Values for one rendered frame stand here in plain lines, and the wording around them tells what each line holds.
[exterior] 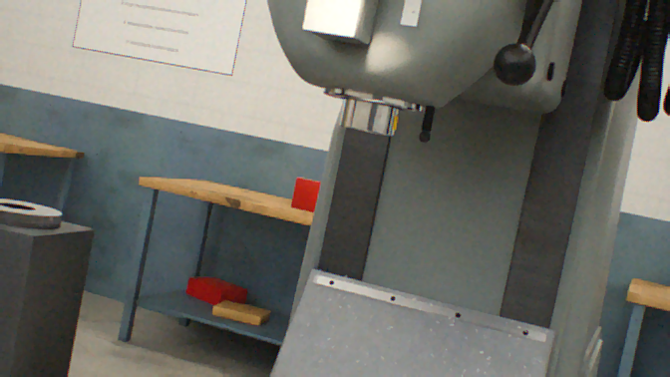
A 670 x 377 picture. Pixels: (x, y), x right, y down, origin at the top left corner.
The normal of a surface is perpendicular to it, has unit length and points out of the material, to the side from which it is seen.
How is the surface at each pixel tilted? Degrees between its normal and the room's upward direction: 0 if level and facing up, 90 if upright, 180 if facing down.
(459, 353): 63
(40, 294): 90
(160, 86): 90
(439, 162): 90
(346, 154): 90
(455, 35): 112
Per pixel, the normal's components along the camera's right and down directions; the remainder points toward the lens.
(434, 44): 0.25, 0.42
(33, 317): 0.96, 0.20
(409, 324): -0.21, -0.46
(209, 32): -0.34, -0.02
